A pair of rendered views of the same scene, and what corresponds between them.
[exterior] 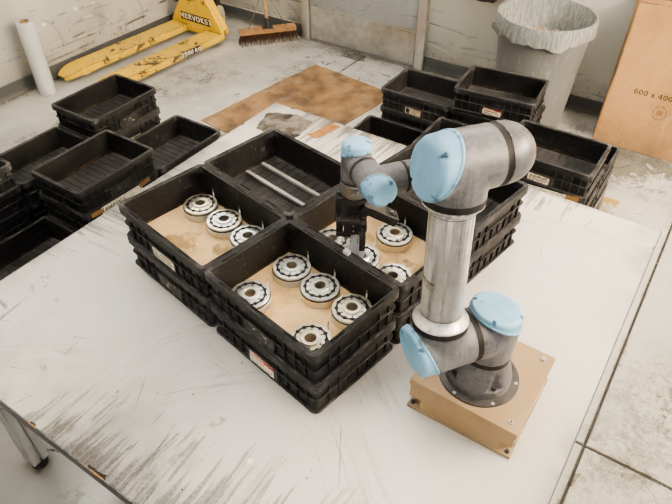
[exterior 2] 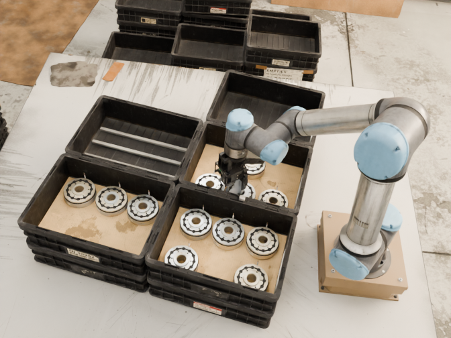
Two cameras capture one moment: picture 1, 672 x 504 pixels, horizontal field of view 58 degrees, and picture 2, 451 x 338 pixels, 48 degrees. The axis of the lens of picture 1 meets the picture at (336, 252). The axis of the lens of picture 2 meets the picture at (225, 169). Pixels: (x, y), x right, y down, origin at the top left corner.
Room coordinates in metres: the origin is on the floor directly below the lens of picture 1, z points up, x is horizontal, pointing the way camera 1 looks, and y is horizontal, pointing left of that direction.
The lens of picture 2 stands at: (0.41, 0.54, 2.22)
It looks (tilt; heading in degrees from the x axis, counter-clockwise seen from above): 50 degrees down; 327
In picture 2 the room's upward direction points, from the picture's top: 6 degrees clockwise
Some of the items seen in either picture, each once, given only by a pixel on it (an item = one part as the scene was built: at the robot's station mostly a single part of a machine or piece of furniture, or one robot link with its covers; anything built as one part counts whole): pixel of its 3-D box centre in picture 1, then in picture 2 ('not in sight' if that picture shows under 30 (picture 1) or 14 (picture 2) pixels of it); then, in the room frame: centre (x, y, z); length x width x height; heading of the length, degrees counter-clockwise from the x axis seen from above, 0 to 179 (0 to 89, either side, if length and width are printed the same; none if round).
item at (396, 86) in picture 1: (423, 115); (153, 19); (3.02, -0.48, 0.31); 0.40 x 0.30 x 0.34; 57
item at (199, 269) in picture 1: (201, 214); (99, 204); (1.36, 0.38, 0.92); 0.40 x 0.30 x 0.02; 46
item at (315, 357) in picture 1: (300, 283); (223, 239); (1.08, 0.09, 0.92); 0.40 x 0.30 x 0.02; 46
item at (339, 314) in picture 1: (351, 308); (262, 240); (1.05, -0.04, 0.86); 0.10 x 0.10 x 0.01
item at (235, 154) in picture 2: (355, 187); (237, 147); (1.27, -0.05, 1.07); 0.08 x 0.08 x 0.05
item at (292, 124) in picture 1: (283, 122); (72, 73); (2.24, 0.22, 0.71); 0.22 x 0.19 x 0.01; 56
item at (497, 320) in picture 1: (489, 327); (377, 224); (0.89, -0.34, 0.97); 0.13 x 0.12 x 0.14; 113
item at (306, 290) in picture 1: (320, 286); (228, 231); (1.13, 0.04, 0.86); 0.10 x 0.10 x 0.01
